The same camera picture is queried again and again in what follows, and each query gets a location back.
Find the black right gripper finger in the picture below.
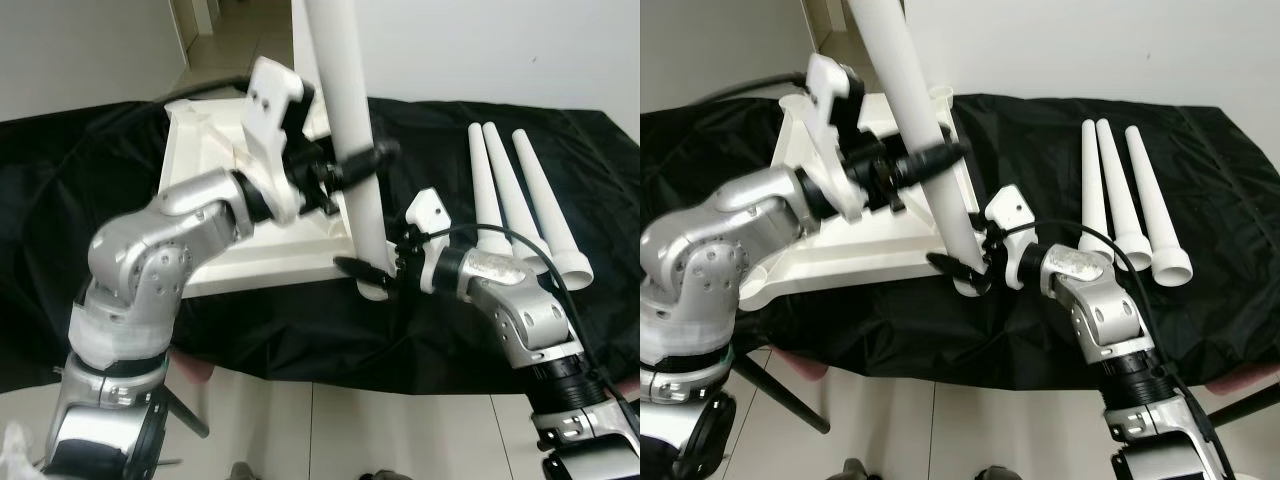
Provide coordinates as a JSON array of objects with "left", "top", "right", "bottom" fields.
[
  {"left": 925, "top": 250, "right": 991, "bottom": 293},
  {"left": 333, "top": 255, "right": 396, "bottom": 287}
]

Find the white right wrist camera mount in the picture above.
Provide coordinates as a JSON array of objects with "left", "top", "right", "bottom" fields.
[
  {"left": 983, "top": 185, "right": 1042, "bottom": 293},
  {"left": 404, "top": 188, "right": 451, "bottom": 291}
]

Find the white tapered plastic table leg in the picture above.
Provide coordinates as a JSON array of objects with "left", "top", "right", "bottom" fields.
[
  {"left": 1125, "top": 125, "right": 1197, "bottom": 289},
  {"left": 482, "top": 122, "right": 552, "bottom": 277},
  {"left": 1095, "top": 118, "right": 1157, "bottom": 274},
  {"left": 467, "top": 122, "right": 513, "bottom": 257},
  {"left": 1078, "top": 118, "right": 1117, "bottom": 263},
  {"left": 845, "top": 0, "right": 997, "bottom": 299},
  {"left": 511, "top": 129, "right": 595, "bottom": 291},
  {"left": 303, "top": 0, "right": 393, "bottom": 301}
]

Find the black cloth table cover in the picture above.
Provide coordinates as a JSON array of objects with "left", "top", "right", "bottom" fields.
[
  {"left": 0, "top": 95, "right": 641, "bottom": 396},
  {"left": 640, "top": 92, "right": 1280, "bottom": 396}
]

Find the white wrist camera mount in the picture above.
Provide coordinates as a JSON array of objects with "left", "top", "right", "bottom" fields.
[
  {"left": 805, "top": 52, "right": 869, "bottom": 223},
  {"left": 404, "top": 188, "right": 451, "bottom": 291},
  {"left": 983, "top": 185, "right": 1042, "bottom": 293},
  {"left": 238, "top": 57, "right": 337, "bottom": 223}
]

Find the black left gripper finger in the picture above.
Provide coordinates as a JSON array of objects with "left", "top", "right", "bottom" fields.
[
  {"left": 335, "top": 140, "right": 403, "bottom": 189},
  {"left": 898, "top": 142, "right": 971, "bottom": 189}
]

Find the white plastic children table top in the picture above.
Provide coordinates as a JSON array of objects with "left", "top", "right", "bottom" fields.
[
  {"left": 745, "top": 85, "right": 991, "bottom": 309},
  {"left": 158, "top": 95, "right": 393, "bottom": 301}
]

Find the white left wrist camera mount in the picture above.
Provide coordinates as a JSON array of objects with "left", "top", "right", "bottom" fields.
[
  {"left": 238, "top": 57, "right": 337, "bottom": 223},
  {"left": 805, "top": 52, "right": 869, "bottom": 223}
]

